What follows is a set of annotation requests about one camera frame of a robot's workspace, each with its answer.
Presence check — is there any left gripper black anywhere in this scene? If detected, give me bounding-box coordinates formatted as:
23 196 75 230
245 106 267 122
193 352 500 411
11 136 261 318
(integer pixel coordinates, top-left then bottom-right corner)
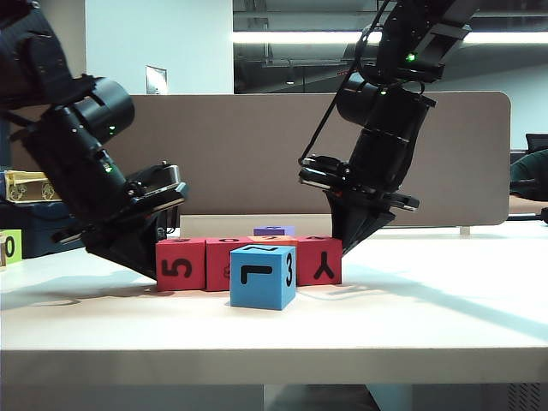
51 153 189 281

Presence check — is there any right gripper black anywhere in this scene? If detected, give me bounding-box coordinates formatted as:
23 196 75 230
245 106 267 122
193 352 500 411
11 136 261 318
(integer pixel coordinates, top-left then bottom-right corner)
325 128 420 258

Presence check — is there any red block with 4 Y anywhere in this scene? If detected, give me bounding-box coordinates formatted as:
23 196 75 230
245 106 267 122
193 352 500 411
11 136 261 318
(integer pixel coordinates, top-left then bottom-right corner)
295 235 343 287

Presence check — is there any red block with 5 C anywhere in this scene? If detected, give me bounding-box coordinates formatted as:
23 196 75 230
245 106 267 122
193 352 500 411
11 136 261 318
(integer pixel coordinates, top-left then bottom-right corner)
155 238 208 293

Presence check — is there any red block with 0 B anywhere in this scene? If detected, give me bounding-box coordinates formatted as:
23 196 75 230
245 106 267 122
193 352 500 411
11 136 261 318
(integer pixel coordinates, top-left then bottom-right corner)
205 238 254 292

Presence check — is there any orange block with 2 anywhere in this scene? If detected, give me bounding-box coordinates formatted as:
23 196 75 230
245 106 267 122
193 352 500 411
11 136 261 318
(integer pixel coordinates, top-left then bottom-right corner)
247 234 297 247

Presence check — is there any blue block with L 3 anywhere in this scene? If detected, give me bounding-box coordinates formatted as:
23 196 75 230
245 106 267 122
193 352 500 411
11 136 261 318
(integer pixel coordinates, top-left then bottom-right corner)
229 244 298 310

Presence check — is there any black mug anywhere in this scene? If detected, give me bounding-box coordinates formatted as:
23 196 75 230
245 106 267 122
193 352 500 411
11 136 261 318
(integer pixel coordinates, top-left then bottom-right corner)
154 204 179 241

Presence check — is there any purple block with R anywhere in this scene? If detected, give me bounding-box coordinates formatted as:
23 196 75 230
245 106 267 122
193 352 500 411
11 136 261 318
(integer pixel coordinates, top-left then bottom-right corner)
253 225 296 237

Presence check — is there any dark blue case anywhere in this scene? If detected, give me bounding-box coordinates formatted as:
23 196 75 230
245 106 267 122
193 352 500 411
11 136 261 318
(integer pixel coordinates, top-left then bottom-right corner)
0 199 93 259

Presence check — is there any brown desk partition panel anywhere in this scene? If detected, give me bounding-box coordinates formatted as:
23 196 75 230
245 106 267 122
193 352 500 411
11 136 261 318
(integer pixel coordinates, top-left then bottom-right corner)
8 90 512 228

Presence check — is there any yellow patterned box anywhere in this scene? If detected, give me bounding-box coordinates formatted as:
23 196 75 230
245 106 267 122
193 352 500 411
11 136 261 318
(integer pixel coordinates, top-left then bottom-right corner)
3 170 61 202

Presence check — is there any green block with 0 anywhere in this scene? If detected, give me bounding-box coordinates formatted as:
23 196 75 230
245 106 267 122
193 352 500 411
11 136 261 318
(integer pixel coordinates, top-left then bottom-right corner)
0 229 22 265

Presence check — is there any person in dark green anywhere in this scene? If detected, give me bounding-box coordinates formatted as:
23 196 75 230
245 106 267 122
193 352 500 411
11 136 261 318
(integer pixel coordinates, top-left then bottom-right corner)
508 148 548 201

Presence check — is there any black office chair back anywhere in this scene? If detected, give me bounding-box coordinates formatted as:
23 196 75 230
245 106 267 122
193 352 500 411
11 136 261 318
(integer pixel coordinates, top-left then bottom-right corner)
524 133 548 152

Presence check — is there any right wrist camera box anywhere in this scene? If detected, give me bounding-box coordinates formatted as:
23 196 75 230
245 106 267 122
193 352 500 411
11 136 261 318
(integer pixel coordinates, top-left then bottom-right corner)
298 156 350 190

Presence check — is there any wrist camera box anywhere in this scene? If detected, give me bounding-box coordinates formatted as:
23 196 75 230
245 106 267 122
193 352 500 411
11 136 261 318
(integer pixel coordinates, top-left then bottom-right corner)
123 162 188 202
298 156 350 190

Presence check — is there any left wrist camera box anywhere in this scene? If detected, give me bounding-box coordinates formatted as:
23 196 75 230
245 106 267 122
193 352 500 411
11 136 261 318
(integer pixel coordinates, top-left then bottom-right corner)
123 162 188 202

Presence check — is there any beige cable tray flap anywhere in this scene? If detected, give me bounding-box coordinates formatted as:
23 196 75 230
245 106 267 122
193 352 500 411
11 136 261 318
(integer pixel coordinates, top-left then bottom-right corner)
179 213 333 239

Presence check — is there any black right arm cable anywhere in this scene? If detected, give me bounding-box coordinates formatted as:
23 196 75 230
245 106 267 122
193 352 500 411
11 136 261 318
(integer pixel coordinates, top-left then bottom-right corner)
298 0 390 166

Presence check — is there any framed wall sign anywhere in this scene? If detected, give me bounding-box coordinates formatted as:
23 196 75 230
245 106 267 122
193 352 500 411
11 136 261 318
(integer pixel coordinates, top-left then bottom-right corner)
144 64 168 94

